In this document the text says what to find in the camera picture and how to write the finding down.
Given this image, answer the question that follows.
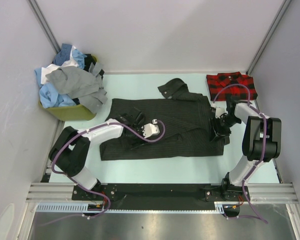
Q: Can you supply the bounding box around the right aluminium corner post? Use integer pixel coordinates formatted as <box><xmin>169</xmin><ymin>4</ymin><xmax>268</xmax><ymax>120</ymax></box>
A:
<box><xmin>245</xmin><ymin>0</ymin><xmax>293</xmax><ymax>75</ymax></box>

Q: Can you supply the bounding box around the left aluminium corner post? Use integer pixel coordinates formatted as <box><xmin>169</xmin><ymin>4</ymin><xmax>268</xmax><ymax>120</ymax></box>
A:
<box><xmin>27</xmin><ymin>0</ymin><xmax>61</xmax><ymax>54</ymax></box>

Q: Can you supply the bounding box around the aluminium frame rail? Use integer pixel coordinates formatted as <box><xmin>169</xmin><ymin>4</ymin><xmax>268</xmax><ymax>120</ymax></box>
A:
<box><xmin>26</xmin><ymin>183</ymin><xmax>299</xmax><ymax>204</ymax></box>

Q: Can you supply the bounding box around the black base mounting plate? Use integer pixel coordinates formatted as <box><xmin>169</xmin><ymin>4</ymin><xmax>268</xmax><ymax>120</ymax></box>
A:
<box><xmin>72</xmin><ymin>182</ymin><xmax>251</xmax><ymax>218</ymax></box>

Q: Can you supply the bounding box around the white slotted cable duct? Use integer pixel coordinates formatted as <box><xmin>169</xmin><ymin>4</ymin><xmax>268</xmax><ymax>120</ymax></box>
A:
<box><xmin>36</xmin><ymin>202</ymin><xmax>224</xmax><ymax>214</ymax></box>

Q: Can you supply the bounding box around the light blue shirt in basket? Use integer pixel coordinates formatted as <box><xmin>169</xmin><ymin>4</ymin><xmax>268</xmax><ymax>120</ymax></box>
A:
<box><xmin>34</xmin><ymin>68</ymin><xmax>76</xmax><ymax>109</ymax></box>

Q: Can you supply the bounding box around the red black plaid folded shirt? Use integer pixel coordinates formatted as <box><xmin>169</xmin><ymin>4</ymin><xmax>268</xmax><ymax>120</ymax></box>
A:
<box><xmin>206</xmin><ymin>72</ymin><xmax>258</xmax><ymax>101</ymax></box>

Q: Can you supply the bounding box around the blue checked shirt in basket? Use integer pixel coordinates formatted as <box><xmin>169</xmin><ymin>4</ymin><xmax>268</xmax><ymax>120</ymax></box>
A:
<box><xmin>52</xmin><ymin>43</ymin><xmax>73</xmax><ymax>66</ymax></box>

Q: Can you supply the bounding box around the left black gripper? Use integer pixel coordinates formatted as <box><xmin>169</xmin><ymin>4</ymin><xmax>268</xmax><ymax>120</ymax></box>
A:
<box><xmin>126</xmin><ymin>122</ymin><xmax>150</xmax><ymax>150</ymax></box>

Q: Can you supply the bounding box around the grey shirt in basket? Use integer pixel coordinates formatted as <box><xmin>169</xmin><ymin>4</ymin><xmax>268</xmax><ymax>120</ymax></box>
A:
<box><xmin>46</xmin><ymin>66</ymin><xmax>108</xmax><ymax>114</ymax></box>

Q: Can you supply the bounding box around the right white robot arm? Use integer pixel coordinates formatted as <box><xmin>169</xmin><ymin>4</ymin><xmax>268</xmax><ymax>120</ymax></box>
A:
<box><xmin>210</xmin><ymin>97</ymin><xmax>282</xmax><ymax>201</ymax></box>

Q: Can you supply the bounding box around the aluminium corner post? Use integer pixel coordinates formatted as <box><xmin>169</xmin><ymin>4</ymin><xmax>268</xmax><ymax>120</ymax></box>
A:
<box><xmin>27</xmin><ymin>0</ymin><xmax>61</xmax><ymax>54</ymax></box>
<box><xmin>245</xmin><ymin>0</ymin><xmax>293</xmax><ymax>75</ymax></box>

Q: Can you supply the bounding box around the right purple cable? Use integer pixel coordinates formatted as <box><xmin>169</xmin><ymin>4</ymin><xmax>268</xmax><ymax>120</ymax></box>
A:
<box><xmin>212</xmin><ymin>83</ymin><xmax>270</xmax><ymax>225</ymax></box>

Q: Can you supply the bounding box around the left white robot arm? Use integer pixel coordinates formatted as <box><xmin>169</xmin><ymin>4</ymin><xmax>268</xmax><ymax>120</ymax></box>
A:
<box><xmin>48</xmin><ymin>107</ymin><xmax>146</xmax><ymax>200</ymax></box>

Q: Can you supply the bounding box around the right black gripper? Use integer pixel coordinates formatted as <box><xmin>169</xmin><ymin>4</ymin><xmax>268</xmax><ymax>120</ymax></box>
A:
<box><xmin>209</xmin><ymin>114</ymin><xmax>242</xmax><ymax>142</ymax></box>

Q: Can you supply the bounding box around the green laundry basket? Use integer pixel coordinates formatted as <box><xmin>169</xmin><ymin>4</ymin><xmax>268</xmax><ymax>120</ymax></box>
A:
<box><xmin>37</xmin><ymin>54</ymin><xmax>99</xmax><ymax>122</ymax></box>

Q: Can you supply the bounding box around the dark pinstriped long sleeve shirt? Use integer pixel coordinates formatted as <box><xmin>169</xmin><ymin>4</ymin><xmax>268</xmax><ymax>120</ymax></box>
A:
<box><xmin>99</xmin><ymin>78</ymin><xmax>230</xmax><ymax>161</ymax></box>

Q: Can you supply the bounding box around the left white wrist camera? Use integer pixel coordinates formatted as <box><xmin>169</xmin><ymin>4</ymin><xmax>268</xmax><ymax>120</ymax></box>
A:
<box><xmin>141</xmin><ymin>119</ymin><xmax>160</xmax><ymax>139</ymax></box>

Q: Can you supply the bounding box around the white shirt in basket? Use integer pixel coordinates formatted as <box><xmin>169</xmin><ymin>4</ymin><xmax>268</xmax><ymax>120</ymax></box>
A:
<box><xmin>41</xmin><ymin>45</ymin><xmax>86</xmax><ymax>85</ymax></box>

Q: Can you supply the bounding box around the black garment in basket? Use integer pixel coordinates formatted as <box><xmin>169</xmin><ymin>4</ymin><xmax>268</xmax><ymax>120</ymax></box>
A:
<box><xmin>84</xmin><ymin>53</ymin><xmax>105</xmax><ymax>77</ymax></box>

